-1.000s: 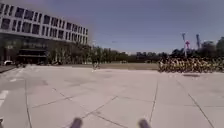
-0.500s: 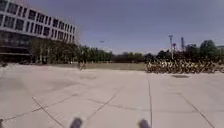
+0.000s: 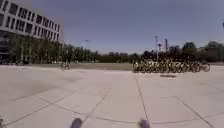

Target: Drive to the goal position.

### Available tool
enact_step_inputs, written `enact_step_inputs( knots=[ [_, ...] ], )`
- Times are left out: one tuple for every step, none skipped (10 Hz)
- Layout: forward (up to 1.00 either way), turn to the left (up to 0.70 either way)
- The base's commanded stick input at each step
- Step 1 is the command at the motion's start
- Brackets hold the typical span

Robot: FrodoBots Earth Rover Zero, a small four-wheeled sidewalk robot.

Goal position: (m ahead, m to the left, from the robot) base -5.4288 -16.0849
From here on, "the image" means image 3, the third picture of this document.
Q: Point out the row of trees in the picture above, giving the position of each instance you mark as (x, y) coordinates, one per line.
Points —
(83, 53)

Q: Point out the grey stone slab plaza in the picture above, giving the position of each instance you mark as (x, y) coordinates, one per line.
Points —
(113, 96)

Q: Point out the person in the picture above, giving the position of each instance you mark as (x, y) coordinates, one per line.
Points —
(65, 63)

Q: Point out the tall light mast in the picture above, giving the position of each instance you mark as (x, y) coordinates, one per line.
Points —
(155, 45)

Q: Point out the row of yellow bicycles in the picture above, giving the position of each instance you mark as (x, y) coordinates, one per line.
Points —
(166, 66)

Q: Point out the dark tower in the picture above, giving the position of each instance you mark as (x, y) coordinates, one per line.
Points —
(165, 45)

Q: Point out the robot's own part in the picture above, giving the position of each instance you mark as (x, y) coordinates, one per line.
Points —
(144, 123)
(76, 123)

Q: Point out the pale multi-storey building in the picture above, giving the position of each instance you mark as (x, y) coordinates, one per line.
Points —
(26, 23)

